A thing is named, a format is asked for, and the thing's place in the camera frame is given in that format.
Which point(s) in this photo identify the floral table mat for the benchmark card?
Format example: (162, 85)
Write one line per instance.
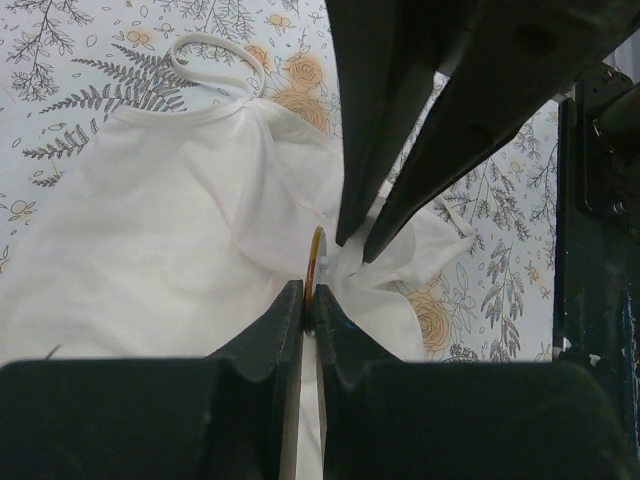
(66, 65)

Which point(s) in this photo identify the white garment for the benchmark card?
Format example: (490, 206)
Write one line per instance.
(175, 232)

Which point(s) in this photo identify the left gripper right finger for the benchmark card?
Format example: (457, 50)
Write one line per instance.
(384, 418)

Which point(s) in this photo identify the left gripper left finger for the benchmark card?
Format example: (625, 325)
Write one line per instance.
(230, 415)

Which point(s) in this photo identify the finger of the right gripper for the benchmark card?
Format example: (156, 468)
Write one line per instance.
(387, 53)
(520, 55)

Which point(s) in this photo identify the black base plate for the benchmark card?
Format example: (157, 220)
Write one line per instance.
(596, 300)

